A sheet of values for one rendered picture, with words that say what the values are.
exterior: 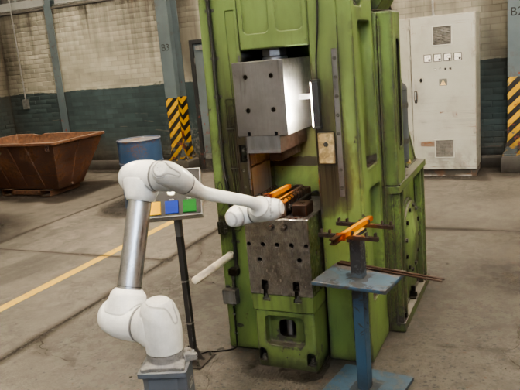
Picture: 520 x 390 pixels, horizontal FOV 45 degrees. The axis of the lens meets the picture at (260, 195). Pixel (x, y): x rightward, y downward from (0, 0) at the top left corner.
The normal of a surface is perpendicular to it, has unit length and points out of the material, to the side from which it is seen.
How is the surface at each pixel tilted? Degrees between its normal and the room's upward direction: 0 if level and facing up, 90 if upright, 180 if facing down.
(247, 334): 90
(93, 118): 88
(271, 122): 90
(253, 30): 90
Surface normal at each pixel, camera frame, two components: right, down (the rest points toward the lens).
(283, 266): -0.40, 0.23
